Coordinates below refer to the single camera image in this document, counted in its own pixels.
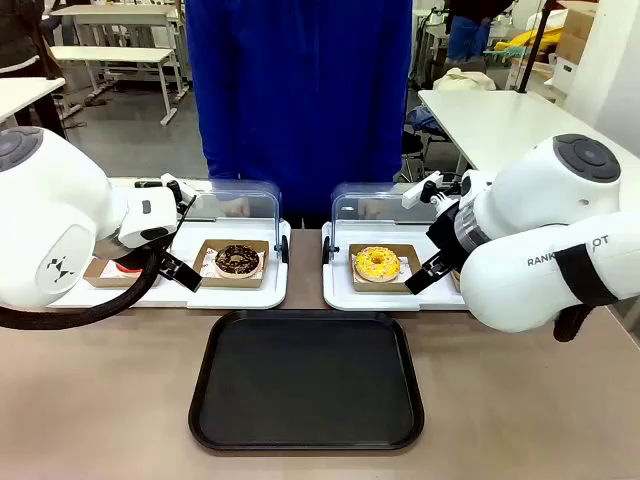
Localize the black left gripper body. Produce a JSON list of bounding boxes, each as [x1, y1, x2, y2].
[[95, 234, 169, 274]]

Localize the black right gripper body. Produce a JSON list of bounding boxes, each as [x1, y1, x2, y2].
[[424, 203, 466, 262]]

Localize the yellow glazed sprinkled donut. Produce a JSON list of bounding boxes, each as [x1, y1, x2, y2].
[[352, 245, 402, 283]]

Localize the chocolate sprinkled donut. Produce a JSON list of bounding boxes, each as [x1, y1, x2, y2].
[[214, 243, 263, 280]]

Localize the black plastic serving tray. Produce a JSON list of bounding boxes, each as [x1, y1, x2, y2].
[[187, 309, 426, 454]]

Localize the person's left hand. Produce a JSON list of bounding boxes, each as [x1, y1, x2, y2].
[[360, 197, 397, 221]]

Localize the person's right hand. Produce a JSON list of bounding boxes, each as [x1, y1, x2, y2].
[[218, 196, 250, 219]]

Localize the white display case base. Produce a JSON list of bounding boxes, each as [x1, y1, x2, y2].
[[321, 219, 472, 313], [49, 218, 293, 311]]

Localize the clear display case lid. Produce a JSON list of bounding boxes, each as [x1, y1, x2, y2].
[[107, 176, 291, 265], [322, 180, 454, 265]]

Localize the blue jacket on chair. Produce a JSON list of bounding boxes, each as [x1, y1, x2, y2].
[[403, 108, 444, 151]]

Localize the large white table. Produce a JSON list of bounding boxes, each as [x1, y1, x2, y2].
[[417, 88, 609, 177]]

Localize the cream cloth bag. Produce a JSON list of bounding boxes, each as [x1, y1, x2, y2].
[[431, 66, 497, 92]]

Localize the white desk with metal legs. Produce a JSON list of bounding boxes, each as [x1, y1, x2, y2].
[[49, 45, 184, 126], [49, 3, 189, 49], [0, 76, 68, 132]]

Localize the bystander in blue trousers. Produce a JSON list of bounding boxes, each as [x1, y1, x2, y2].
[[446, 0, 516, 64]]

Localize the white storage box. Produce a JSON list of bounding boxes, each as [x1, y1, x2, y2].
[[551, 53, 582, 97]]

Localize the person in blue jacket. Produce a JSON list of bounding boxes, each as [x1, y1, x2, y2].
[[184, 0, 414, 229]]

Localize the black metal pole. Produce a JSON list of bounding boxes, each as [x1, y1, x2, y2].
[[516, 0, 557, 95]]

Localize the yellow fabric bundle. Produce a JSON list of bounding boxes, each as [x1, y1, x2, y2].
[[508, 25, 567, 60]]

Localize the brown cardboard box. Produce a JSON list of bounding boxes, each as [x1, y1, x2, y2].
[[554, 6, 597, 64]]

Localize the bystander in dark clothes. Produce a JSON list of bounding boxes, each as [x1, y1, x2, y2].
[[0, 0, 69, 139]]

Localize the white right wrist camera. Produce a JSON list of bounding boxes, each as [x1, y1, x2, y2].
[[401, 170, 464, 211]]

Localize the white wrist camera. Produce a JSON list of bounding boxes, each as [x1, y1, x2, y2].
[[401, 170, 464, 211], [159, 172, 199, 215]]

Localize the black sleeved left arm cable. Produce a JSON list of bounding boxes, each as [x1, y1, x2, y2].
[[0, 247, 165, 331]]

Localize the black sleeved arm cable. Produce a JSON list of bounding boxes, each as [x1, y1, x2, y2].
[[551, 303, 594, 344], [0, 247, 165, 331]]

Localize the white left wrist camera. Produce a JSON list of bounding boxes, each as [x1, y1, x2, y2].
[[159, 172, 199, 215]]

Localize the black strap on right arm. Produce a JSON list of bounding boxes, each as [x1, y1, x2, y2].
[[553, 242, 621, 307]]

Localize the black sleeved right arm cable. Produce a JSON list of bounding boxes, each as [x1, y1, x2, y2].
[[551, 303, 594, 344]]

